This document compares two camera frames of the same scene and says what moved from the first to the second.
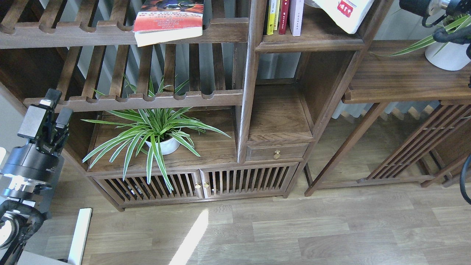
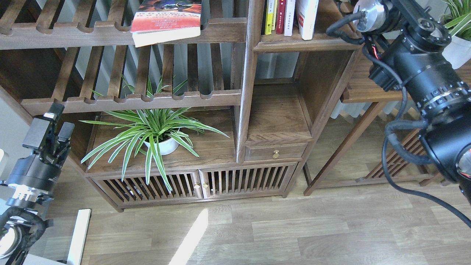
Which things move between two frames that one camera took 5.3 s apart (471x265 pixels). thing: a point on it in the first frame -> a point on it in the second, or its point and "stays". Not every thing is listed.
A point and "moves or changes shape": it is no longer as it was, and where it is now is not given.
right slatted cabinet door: (245, 180) stays
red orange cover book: (159, 21) stays
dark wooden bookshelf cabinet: (184, 101) stays
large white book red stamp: (349, 14) -> (307, 11)
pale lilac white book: (296, 7) moves or changes shape
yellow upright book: (271, 17) stays
